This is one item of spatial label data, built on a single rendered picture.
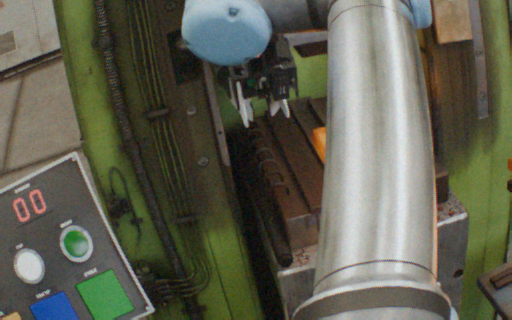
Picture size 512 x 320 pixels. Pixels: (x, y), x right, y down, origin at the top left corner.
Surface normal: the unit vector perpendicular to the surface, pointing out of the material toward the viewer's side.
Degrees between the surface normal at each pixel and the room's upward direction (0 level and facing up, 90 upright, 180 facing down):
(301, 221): 90
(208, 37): 116
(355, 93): 32
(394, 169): 25
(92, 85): 90
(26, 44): 90
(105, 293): 60
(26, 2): 90
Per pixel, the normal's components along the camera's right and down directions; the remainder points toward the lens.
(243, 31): -0.09, 0.81
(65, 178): 0.40, -0.18
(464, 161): 0.18, 0.43
